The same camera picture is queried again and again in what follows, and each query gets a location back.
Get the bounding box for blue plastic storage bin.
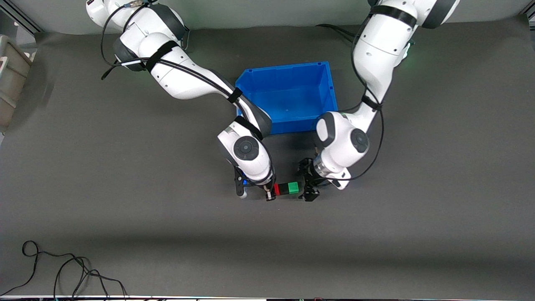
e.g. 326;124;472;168
235;61;339;136

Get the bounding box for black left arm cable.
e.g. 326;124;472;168
309;13;385;183

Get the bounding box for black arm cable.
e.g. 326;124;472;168
309;13;385;183
99;0;276;187

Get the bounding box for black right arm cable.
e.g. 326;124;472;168
99;0;276;187

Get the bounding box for black left arm base cables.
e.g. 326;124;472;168
315;23;357;43

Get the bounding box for loose black cable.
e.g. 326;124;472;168
0;240;128;300

